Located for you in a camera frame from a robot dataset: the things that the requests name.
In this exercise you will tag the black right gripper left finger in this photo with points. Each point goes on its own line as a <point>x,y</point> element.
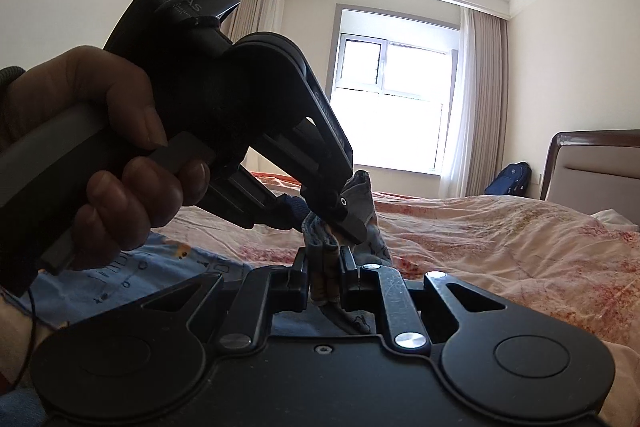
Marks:
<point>264,292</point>

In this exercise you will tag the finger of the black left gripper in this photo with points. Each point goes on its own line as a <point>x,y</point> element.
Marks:
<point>287,213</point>
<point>346,216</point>

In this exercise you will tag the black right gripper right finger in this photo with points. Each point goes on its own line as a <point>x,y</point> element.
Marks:
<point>382,291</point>

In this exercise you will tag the blue patterned pants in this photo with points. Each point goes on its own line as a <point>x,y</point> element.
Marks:
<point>156,265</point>

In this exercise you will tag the left hand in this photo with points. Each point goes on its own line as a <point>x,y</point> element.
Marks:
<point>121,210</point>

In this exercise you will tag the orange bed sheet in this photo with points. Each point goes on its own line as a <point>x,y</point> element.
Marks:
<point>284,183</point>

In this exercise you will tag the beige right curtain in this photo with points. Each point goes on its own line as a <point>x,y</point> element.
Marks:
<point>474,149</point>

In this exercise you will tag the beige curtain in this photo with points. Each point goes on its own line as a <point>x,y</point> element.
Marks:
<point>474,149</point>
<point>254,15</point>

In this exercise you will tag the pink floral duvet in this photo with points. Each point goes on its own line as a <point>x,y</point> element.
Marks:
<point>539,255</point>

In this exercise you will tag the blue backpack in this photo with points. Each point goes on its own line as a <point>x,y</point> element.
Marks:
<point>511,180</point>

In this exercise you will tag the beige left curtain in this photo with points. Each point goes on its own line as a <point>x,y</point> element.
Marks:
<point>254,15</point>

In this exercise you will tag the white pillow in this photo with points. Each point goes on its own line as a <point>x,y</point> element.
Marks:
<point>615,221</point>

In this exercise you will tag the brown padded headboard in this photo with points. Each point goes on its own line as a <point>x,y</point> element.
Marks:
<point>594,170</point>

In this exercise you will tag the window with grey frame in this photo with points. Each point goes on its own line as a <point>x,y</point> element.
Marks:
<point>391,87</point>

